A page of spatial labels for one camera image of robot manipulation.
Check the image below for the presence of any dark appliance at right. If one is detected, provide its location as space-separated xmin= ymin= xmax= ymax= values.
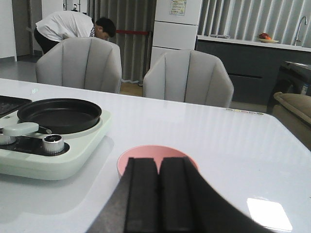
xmin=266 ymin=61 xmax=311 ymax=114

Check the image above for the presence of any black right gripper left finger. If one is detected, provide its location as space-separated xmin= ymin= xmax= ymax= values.
xmin=87 ymin=158 xmax=159 ymax=233

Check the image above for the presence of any right silver control knob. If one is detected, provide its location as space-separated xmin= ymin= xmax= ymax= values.
xmin=42 ymin=134 xmax=65 ymax=154

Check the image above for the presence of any black round frying pan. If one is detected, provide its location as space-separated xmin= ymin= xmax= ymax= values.
xmin=0 ymin=98 xmax=103 ymax=136

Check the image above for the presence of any chrome kitchen faucet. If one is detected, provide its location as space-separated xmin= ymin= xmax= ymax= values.
xmin=292 ymin=16 xmax=309 ymax=47

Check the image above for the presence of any mint green breakfast maker base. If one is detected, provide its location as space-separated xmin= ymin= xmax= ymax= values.
xmin=0 ymin=96 xmax=112 ymax=180

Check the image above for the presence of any white refrigerator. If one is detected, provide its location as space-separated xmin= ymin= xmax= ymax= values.
xmin=150 ymin=0 xmax=203 ymax=66

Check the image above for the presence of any person in white shirt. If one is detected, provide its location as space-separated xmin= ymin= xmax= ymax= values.
xmin=34 ymin=11 xmax=116 ymax=54

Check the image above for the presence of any left grey upholstered chair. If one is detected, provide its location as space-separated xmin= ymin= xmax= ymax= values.
xmin=35 ymin=37 xmax=122 ymax=93

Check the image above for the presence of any right grey upholstered chair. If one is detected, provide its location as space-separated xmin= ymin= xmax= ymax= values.
xmin=143 ymin=50 xmax=234 ymax=108

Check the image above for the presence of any grey upholstered chair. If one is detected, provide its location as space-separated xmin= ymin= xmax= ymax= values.
xmin=143 ymin=50 xmax=234 ymax=108
xmin=35 ymin=37 xmax=122 ymax=93

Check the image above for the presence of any fruit plate on counter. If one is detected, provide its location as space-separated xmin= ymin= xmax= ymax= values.
xmin=258 ymin=33 xmax=279 ymax=43

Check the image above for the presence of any dark grey kitchen counter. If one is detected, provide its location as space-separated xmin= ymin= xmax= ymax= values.
xmin=196 ymin=35 xmax=311 ymax=105

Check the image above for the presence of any pink bowl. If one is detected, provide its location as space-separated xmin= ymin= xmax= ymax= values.
xmin=117 ymin=145 xmax=199 ymax=178

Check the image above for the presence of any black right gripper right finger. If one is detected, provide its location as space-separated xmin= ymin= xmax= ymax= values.
xmin=160 ymin=157 xmax=259 ymax=233

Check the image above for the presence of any beige cushion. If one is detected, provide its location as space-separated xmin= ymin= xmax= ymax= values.
xmin=272 ymin=92 xmax=311 ymax=138

